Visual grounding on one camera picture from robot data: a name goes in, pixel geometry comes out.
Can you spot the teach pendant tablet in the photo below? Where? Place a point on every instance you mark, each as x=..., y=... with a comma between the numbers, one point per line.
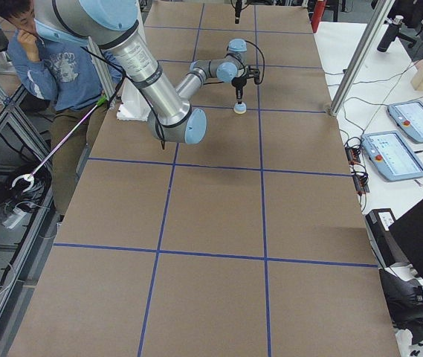
x=392, y=156
x=408, y=116

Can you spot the seated person in blue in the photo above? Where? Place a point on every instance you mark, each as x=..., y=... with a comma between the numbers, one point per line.
x=63, y=74

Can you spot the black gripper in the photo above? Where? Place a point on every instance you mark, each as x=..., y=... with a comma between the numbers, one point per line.
x=239, y=89

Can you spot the green handled reacher grabber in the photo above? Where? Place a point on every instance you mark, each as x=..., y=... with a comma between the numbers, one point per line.
x=26, y=181

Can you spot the black desktop computer box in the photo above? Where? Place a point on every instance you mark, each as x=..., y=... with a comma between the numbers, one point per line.
x=386, y=249

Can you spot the near teach pendant tablet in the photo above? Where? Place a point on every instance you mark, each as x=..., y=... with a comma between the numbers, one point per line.
x=392, y=156

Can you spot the far teach pendant tablet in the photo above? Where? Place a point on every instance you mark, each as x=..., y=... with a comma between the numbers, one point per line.
x=408, y=116

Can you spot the aluminium frame post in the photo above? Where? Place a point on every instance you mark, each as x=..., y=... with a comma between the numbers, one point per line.
x=371, y=30

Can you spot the black water bottle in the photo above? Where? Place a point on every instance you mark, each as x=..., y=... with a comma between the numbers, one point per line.
x=391, y=33

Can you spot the light blue call bell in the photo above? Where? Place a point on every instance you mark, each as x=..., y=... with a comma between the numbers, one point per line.
x=240, y=108

